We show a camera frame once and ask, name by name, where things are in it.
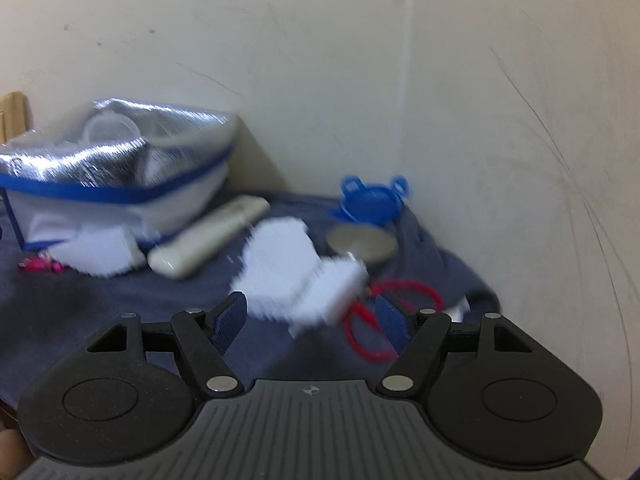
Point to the wooden board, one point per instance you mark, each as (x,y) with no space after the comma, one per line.
(12,115)

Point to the round metal lid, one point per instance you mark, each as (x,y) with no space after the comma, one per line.
(360,245)

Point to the silver insulated bag blue trim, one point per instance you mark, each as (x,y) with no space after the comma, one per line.
(100,170)

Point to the cream remote control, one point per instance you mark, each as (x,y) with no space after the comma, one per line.
(210,235)

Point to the blue lid with ears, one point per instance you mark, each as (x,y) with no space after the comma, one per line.
(370,205)

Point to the blue-grey cloth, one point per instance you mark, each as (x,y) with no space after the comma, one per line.
(125,305)

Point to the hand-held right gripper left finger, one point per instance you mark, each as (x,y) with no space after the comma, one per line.
(227,322)

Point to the white rectangular box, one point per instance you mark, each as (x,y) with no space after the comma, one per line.
(332,290)

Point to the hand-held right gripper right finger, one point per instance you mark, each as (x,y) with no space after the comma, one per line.
(392,322)

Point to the clear plastic cup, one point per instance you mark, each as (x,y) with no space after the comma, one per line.
(110,127)

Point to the pink small wrapper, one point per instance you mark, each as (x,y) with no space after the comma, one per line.
(42,264)

